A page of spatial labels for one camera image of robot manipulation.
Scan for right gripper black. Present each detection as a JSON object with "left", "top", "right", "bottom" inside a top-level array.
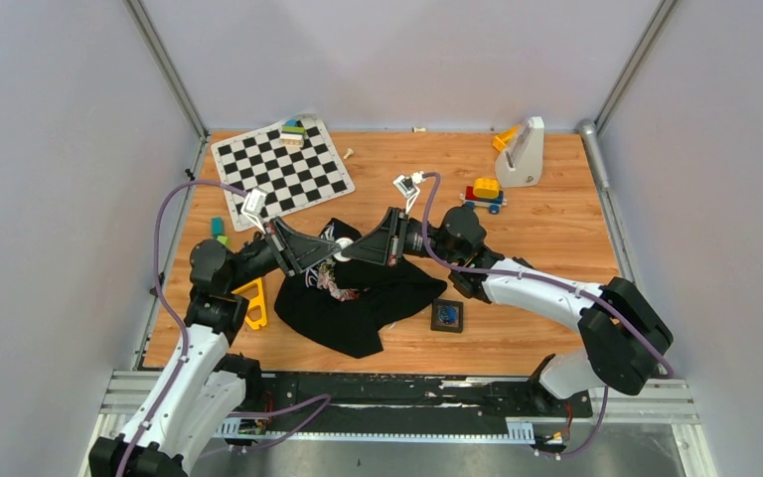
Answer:
[{"left": 343, "top": 207, "right": 462, "bottom": 265}]

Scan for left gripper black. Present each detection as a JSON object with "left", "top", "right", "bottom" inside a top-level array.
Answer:
[{"left": 226, "top": 217, "right": 341, "bottom": 292}]

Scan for black printed t-shirt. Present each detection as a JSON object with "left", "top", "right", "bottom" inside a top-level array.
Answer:
[{"left": 274, "top": 256, "right": 447, "bottom": 359}]

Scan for black square frame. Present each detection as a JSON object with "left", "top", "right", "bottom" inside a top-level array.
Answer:
[{"left": 430, "top": 299, "right": 464, "bottom": 333}]

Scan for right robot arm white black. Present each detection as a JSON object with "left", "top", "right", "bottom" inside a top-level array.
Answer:
[{"left": 342, "top": 206, "right": 674, "bottom": 415}]

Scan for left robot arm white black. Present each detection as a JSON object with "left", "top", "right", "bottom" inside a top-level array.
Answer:
[{"left": 88, "top": 219, "right": 342, "bottom": 476}]

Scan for yellow triangular plastic tool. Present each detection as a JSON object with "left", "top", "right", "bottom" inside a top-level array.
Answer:
[{"left": 232, "top": 278, "right": 268, "bottom": 331}]

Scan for black white chessboard mat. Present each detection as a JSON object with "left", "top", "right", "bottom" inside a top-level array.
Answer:
[{"left": 211, "top": 114, "right": 356, "bottom": 219}]

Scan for teal toy block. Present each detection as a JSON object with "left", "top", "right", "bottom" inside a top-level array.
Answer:
[{"left": 210, "top": 217, "right": 225, "bottom": 238}]

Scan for toy car with yellow block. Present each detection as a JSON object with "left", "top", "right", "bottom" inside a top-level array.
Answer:
[{"left": 460, "top": 177, "right": 507, "bottom": 215}]

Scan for stacked coloured toy blocks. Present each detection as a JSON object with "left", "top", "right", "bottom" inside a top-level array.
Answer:
[{"left": 279, "top": 119, "right": 306, "bottom": 147}]

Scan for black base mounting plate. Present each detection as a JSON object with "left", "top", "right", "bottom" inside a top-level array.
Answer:
[{"left": 237, "top": 372, "right": 593, "bottom": 435}]

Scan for orange plastic piece behind stand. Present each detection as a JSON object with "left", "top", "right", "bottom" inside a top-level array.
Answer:
[{"left": 492, "top": 124, "right": 522, "bottom": 152}]

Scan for white angled plastic stand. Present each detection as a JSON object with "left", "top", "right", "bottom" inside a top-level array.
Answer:
[{"left": 495, "top": 116, "right": 545, "bottom": 189}]

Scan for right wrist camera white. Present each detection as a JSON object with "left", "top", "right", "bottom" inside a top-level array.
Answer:
[{"left": 392, "top": 172, "right": 425, "bottom": 215}]

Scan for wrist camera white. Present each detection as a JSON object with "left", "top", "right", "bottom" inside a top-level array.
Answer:
[
  {"left": 240, "top": 188, "right": 268, "bottom": 232},
  {"left": 392, "top": 172, "right": 425, "bottom": 215}
]

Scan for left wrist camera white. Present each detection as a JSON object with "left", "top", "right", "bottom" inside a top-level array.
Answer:
[{"left": 240, "top": 188, "right": 268, "bottom": 232}]

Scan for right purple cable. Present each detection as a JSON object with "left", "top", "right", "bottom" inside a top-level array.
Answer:
[{"left": 419, "top": 172, "right": 677, "bottom": 461}]

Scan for purple cable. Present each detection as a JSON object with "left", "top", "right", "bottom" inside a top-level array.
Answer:
[
  {"left": 419, "top": 172, "right": 677, "bottom": 461},
  {"left": 112, "top": 180, "right": 332, "bottom": 477}
]

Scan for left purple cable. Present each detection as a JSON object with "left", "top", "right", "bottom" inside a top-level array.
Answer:
[{"left": 112, "top": 180, "right": 332, "bottom": 477}]

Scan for aluminium rail frame front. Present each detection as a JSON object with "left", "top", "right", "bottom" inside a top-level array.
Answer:
[{"left": 78, "top": 370, "right": 718, "bottom": 477}]

